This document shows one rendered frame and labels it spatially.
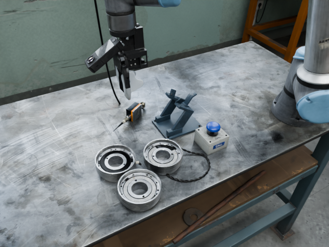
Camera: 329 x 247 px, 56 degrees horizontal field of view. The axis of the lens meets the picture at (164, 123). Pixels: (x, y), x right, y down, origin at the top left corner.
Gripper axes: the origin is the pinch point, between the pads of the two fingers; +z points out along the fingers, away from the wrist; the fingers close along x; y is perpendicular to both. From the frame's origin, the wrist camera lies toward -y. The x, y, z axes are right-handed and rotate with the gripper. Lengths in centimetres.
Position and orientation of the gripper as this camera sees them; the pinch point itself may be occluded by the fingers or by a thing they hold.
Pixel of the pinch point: (124, 92)
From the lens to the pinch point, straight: 94.9
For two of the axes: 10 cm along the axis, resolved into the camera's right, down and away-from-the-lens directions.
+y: 9.1, -2.9, 3.1
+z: 0.3, 7.8, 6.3
